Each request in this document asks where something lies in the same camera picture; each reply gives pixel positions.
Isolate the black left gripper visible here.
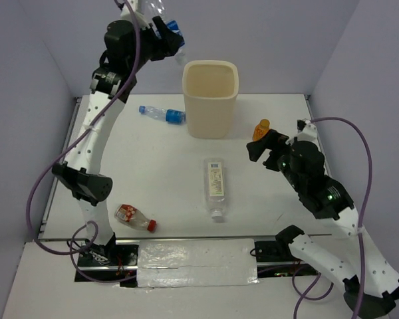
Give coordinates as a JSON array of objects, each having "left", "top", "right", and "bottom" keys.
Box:
[{"left": 130, "top": 17, "right": 186, "bottom": 74}]

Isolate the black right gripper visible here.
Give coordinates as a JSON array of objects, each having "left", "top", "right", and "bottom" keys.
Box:
[{"left": 245, "top": 128, "right": 303, "bottom": 191}]

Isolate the orange juice bottle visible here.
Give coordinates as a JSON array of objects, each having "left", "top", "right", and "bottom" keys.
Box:
[{"left": 252, "top": 119, "right": 270, "bottom": 142}]

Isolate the clear Pepsi label bottle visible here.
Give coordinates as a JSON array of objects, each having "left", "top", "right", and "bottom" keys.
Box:
[{"left": 146, "top": 1, "right": 187, "bottom": 66}]

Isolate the clear bottle green white label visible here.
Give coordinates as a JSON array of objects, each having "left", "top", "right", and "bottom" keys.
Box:
[{"left": 204, "top": 158, "right": 227, "bottom": 223}]

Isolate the crushed bottle blue label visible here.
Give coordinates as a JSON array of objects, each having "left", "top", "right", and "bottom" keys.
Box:
[{"left": 138, "top": 106, "right": 186, "bottom": 125}]

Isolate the clear bottle red cap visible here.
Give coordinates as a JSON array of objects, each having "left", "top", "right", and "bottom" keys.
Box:
[{"left": 114, "top": 204, "right": 157, "bottom": 233}]

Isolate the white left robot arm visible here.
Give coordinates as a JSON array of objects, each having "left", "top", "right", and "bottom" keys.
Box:
[{"left": 52, "top": 16, "right": 184, "bottom": 265}]

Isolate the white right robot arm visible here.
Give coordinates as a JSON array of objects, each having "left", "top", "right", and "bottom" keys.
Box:
[{"left": 247, "top": 130, "right": 399, "bottom": 318}]

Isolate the beige plastic bin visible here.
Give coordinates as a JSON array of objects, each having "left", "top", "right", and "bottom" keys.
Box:
[{"left": 182, "top": 60, "right": 239, "bottom": 139}]

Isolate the silver tape patch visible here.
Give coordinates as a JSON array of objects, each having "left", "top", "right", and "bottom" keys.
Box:
[{"left": 137, "top": 239, "right": 258, "bottom": 288}]

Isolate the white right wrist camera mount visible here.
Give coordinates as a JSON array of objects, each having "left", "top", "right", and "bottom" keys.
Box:
[{"left": 296, "top": 119, "right": 319, "bottom": 145}]

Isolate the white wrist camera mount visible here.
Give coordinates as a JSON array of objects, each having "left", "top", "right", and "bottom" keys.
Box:
[
  {"left": 120, "top": 0, "right": 150, "bottom": 29},
  {"left": 296, "top": 119, "right": 319, "bottom": 145}
]

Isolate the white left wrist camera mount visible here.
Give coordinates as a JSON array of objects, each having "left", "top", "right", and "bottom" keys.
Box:
[{"left": 120, "top": 0, "right": 150, "bottom": 29}]

